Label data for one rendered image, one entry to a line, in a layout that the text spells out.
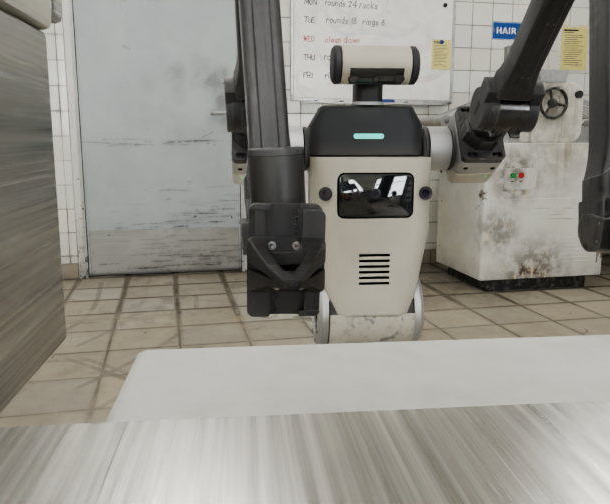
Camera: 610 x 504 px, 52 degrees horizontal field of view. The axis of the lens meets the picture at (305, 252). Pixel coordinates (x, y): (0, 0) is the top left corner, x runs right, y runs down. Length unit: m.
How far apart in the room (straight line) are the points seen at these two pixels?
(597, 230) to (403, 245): 0.49
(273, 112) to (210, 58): 3.51
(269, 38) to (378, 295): 0.63
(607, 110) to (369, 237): 0.52
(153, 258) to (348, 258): 3.13
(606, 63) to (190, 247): 3.60
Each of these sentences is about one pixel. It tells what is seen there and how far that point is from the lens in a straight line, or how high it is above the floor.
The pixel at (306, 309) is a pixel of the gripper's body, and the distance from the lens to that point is 0.57.
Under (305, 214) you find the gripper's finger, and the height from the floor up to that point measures 0.81.
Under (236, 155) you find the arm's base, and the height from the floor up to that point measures 0.84.
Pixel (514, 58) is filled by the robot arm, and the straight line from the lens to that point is 1.13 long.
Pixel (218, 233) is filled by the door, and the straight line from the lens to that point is 4.23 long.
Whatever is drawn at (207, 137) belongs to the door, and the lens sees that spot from 4.19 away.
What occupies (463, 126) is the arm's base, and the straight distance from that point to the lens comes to 1.29.
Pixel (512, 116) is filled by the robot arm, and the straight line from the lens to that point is 1.18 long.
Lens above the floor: 0.87
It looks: 10 degrees down
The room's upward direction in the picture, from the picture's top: straight up
